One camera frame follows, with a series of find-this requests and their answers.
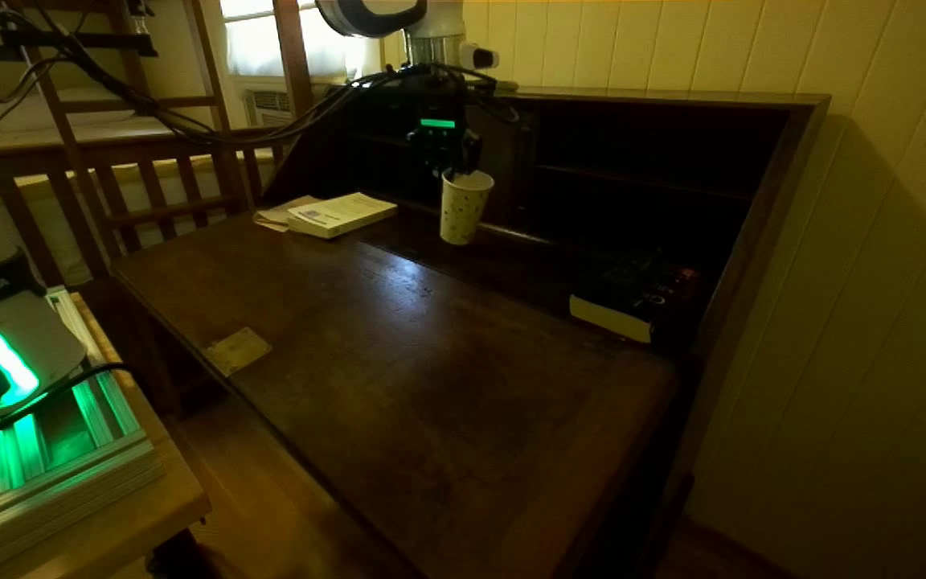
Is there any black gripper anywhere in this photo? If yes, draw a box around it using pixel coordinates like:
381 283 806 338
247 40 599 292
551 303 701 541
406 68 483 178

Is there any white speckled paper cup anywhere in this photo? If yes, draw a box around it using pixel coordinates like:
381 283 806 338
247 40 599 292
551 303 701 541
440 169 496 244

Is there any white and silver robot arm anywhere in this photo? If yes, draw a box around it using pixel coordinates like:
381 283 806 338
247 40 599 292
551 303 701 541
316 0 481 181

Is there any dark wooden secretary cabinet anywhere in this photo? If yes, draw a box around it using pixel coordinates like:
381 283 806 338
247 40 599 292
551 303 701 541
116 93 828 579

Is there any white paperback book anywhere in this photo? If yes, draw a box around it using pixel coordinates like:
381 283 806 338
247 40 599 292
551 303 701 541
290 194 396 237

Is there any white tray of dark items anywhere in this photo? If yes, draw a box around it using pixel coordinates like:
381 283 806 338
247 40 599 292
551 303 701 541
565 251 708 352

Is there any small tan paper note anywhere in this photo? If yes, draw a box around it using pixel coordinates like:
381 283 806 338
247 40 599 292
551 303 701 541
205 327 270 376

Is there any wooden slatted chair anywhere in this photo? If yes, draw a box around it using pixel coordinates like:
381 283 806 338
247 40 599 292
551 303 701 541
0 0 301 283

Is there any green lit equipment box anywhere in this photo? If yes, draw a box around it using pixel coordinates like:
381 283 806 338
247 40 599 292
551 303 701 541
0 199 157 538

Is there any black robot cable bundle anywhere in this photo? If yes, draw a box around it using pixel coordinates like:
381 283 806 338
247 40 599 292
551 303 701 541
0 0 498 155

